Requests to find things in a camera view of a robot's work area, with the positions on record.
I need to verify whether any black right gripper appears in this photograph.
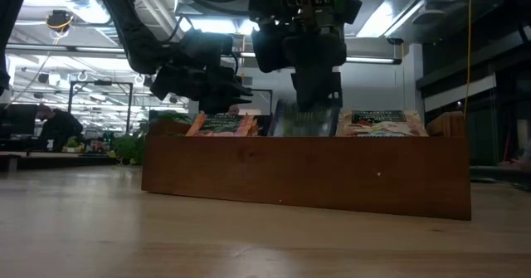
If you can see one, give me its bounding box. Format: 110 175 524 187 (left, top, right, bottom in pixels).
248 0 363 113

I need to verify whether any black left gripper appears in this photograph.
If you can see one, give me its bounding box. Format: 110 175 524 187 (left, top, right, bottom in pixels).
149 31 255 115

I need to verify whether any orange tea packet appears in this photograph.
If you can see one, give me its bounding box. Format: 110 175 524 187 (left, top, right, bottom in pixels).
185 112 259 138

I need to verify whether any cream tea packet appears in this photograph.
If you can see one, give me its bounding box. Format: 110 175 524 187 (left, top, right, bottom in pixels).
334 109 429 138

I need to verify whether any wooden three-compartment tray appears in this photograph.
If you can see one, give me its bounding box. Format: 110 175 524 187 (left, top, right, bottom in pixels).
140 110 473 222

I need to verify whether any green potted plant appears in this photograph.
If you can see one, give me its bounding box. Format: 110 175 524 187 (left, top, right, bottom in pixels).
108 110 192 166

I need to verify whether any long ceiling light strip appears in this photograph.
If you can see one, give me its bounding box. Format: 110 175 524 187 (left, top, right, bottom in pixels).
3 43 402 66

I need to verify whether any round black ceiling device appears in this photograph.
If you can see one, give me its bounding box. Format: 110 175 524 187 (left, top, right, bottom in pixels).
44 8 75 33

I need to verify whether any neighbouring wooden table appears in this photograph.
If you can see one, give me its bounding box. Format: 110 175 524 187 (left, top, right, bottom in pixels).
0 150 119 173

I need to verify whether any black monitor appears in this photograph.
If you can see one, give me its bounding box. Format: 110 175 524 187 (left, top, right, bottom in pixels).
0 102 39 140

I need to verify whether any small black rig frame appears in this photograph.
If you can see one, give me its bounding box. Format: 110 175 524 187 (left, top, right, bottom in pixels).
248 87 275 116

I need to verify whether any large black rig frame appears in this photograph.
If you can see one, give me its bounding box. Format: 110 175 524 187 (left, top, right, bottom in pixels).
67 80 134 134

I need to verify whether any hanging yellow cable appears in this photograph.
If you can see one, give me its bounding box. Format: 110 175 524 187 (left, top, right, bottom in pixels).
462 0 474 117

